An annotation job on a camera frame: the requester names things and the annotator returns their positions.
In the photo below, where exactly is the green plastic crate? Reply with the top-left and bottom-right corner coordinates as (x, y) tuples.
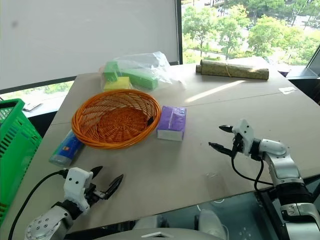
(0, 98), (43, 223)

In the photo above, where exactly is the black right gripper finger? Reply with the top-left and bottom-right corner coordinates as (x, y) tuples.
(218, 124), (234, 134)
(208, 141), (234, 157)

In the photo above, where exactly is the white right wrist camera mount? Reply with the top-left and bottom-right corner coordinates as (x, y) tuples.
(231, 118), (256, 157)

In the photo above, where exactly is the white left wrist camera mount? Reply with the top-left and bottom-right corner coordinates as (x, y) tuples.
(63, 167), (93, 215)

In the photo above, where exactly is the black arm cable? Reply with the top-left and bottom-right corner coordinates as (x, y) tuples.
(230, 149), (275, 192)
(7, 169), (69, 240)

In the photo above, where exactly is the clear plastic bag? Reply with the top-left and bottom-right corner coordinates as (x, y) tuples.
(99, 50), (188, 91)

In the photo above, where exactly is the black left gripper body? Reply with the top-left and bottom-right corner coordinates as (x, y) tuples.
(84, 183), (106, 207)

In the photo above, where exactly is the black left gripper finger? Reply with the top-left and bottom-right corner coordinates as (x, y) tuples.
(103, 174), (125, 200)
(90, 165), (104, 179)

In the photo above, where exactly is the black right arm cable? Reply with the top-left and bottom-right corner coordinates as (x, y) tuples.
(230, 149), (275, 192)

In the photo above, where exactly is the long green box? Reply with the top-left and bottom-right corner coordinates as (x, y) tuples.
(119, 69), (159, 90)

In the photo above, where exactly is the black window frame post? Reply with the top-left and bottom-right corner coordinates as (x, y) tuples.
(174, 0), (185, 65)

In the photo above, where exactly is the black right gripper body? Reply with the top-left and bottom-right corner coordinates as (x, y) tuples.
(231, 132), (245, 154)

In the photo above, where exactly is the grey rounded robot body shell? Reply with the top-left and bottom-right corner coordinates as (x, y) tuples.
(92, 209), (227, 240)

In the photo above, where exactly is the rolled olive mat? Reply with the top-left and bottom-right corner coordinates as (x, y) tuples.
(195, 58), (270, 82)

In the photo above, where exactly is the white roller blind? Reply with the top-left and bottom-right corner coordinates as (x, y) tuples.
(0, 0), (180, 91)

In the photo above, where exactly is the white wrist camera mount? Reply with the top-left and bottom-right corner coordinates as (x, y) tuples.
(231, 118), (256, 157)
(63, 167), (93, 215)

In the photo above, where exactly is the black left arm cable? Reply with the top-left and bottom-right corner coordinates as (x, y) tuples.
(7, 169), (69, 240)

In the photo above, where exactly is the orange wicker basket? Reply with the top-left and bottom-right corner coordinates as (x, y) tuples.
(71, 89), (162, 150)

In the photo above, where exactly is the purple tissue pack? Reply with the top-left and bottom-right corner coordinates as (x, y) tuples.
(156, 105), (188, 142)

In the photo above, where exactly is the yellow sponge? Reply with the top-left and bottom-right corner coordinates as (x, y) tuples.
(103, 76), (132, 93)

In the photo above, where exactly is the small green box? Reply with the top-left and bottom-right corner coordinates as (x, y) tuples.
(103, 61), (121, 83)

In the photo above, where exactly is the blue tissue pack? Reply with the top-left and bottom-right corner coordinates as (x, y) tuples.
(48, 129), (85, 168)

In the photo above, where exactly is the clear tape piece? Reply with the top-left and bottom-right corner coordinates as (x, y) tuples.
(279, 86), (299, 96)

